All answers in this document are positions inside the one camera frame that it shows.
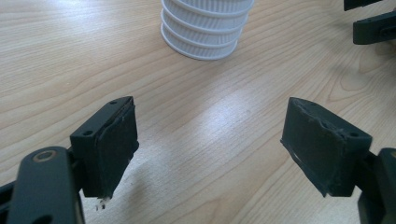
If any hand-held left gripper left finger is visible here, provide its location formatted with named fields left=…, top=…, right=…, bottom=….
left=69, top=96, right=140, bottom=200

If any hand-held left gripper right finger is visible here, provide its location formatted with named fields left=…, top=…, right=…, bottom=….
left=279, top=96, right=374, bottom=198

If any stack of white paper cups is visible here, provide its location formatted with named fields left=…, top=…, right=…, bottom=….
left=160, top=0, right=256, bottom=62

